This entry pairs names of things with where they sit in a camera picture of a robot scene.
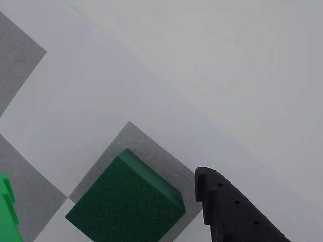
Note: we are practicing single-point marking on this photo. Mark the dark green cube dice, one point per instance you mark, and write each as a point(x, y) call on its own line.
point(123, 201)

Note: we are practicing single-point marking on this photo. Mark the grey white checkerboard mat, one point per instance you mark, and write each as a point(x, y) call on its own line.
point(15, 55)

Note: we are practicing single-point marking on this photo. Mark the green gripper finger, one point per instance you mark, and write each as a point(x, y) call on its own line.
point(6, 214)

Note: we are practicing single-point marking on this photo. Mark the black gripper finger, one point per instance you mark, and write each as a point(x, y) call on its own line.
point(232, 219)

